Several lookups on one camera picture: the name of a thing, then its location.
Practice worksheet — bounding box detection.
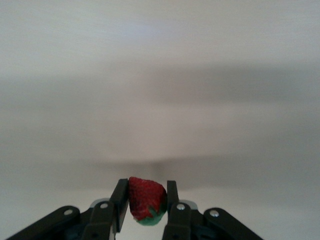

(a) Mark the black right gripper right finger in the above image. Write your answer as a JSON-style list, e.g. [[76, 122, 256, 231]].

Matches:
[[161, 179, 263, 240]]

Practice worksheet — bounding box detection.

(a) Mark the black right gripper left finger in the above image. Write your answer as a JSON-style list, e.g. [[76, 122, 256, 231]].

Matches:
[[6, 178, 130, 240]]

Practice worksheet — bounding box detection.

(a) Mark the red strawberry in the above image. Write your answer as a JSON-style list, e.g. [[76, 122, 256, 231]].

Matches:
[[127, 176, 168, 227]]

